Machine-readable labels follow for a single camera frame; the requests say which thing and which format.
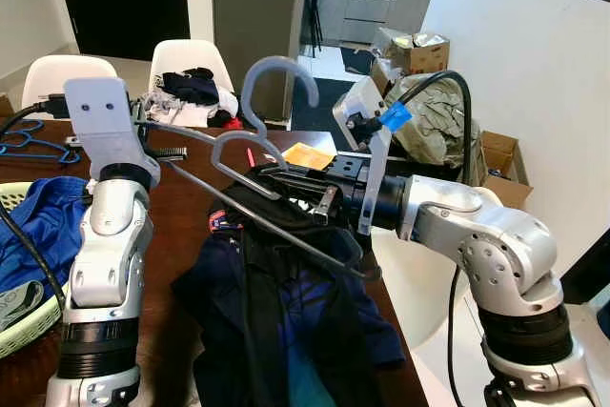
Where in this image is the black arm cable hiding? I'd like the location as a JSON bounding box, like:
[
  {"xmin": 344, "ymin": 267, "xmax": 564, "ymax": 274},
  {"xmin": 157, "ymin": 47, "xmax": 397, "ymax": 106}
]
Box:
[
  {"xmin": 386, "ymin": 70, "xmax": 475, "ymax": 407},
  {"xmin": 0, "ymin": 92, "xmax": 70, "ymax": 313}
]

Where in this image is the light green laundry basket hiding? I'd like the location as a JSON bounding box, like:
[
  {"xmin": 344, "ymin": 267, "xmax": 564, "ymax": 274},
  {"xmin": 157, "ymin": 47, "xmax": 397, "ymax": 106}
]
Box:
[{"xmin": 0, "ymin": 181, "xmax": 66, "ymax": 362}]

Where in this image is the blue crumpled garment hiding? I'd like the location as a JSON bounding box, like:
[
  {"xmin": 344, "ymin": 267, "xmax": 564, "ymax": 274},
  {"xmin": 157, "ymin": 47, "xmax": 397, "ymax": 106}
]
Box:
[{"xmin": 0, "ymin": 176, "xmax": 93, "ymax": 298}]

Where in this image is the navy crumpled garment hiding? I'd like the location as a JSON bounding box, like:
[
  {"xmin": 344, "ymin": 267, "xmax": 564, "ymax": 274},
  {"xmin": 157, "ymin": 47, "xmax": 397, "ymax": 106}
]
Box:
[{"xmin": 157, "ymin": 67, "xmax": 222, "ymax": 108}]

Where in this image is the olive plastic bag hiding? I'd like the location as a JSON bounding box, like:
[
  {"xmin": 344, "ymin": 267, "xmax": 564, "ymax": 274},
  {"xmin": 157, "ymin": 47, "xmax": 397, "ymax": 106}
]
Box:
[{"xmin": 386, "ymin": 73, "xmax": 475, "ymax": 172}]

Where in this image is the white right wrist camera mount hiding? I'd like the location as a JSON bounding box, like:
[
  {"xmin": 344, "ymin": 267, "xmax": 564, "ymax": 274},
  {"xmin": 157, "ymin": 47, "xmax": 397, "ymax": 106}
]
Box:
[{"xmin": 332, "ymin": 73, "xmax": 397, "ymax": 236}]

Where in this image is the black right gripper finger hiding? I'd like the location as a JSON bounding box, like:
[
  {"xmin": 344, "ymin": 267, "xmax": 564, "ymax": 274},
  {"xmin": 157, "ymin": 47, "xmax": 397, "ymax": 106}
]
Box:
[
  {"xmin": 284, "ymin": 186, "xmax": 344, "ymax": 229},
  {"xmin": 251, "ymin": 162, "xmax": 332, "ymax": 186}
]

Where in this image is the blue plastic hanger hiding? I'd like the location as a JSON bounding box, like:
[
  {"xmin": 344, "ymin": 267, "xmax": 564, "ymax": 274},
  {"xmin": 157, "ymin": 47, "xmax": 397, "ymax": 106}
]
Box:
[
  {"xmin": 0, "ymin": 135, "xmax": 85, "ymax": 166},
  {"xmin": 0, "ymin": 119, "xmax": 51, "ymax": 143}
]

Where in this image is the white crumpled garment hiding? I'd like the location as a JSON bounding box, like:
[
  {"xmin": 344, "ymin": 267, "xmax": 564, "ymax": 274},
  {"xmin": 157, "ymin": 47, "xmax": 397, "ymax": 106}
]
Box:
[{"xmin": 143, "ymin": 88, "xmax": 239, "ymax": 129}]

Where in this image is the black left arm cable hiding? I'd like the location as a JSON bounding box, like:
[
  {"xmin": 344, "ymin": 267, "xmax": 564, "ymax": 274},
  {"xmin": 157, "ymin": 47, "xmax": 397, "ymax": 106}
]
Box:
[{"xmin": 0, "ymin": 92, "xmax": 70, "ymax": 313}]

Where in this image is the black low furniture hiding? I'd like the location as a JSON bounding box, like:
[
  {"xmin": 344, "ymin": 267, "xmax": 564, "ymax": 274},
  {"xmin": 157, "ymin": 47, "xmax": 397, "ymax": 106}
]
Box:
[{"xmin": 560, "ymin": 231, "xmax": 610, "ymax": 308}]

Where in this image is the blue tape piece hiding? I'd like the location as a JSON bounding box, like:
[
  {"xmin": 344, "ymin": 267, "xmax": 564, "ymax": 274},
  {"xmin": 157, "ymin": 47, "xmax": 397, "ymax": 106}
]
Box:
[{"xmin": 378, "ymin": 102, "xmax": 414, "ymax": 134}]

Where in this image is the grey kitchen cabinet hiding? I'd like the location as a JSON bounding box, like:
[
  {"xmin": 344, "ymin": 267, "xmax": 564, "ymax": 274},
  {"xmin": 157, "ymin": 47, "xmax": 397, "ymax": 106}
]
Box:
[{"xmin": 315, "ymin": 0, "xmax": 437, "ymax": 46}]

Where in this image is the open cardboard box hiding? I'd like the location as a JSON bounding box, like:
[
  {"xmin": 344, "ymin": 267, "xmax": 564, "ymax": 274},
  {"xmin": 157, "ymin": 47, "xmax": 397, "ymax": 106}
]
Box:
[{"xmin": 477, "ymin": 131, "xmax": 535, "ymax": 210}]

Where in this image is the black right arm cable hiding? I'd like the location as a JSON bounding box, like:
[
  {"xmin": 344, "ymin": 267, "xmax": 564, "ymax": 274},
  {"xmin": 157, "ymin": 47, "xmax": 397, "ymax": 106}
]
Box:
[{"xmin": 386, "ymin": 70, "xmax": 475, "ymax": 407}]

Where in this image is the dark blue black jersey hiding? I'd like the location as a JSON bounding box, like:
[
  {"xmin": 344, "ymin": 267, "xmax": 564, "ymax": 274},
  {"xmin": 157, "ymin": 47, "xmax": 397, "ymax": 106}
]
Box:
[{"xmin": 172, "ymin": 173, "xmax": 409, "ymax": 407}]

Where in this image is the dark floor rug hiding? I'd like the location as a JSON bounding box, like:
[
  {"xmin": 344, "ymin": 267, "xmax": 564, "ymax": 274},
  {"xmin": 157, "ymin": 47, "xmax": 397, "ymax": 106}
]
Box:
[{"xmin": 289, "ymin": 45, "xmax": 382, "ymax": 130}]

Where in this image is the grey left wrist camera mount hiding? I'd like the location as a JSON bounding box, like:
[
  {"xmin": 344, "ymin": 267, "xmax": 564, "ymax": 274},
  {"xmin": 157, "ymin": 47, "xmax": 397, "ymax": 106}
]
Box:
[{"xmin": 62, "ymin": 76, "xmax": 163, "ymax": 187}]

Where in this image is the grey folded cloth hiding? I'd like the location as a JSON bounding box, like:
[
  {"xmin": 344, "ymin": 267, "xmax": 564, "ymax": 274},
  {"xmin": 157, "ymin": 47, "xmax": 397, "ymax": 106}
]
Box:
[{"xmin": 0, "ymin": 280, "xmax": 46, "ymax": 332}]

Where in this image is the cardboard box with foil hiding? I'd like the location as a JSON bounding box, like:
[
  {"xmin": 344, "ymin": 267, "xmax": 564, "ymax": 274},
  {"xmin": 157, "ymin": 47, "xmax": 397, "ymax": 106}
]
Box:
[{"xmin": 370, "ymin": 26, "xmax": 452, "ymax": 76}]

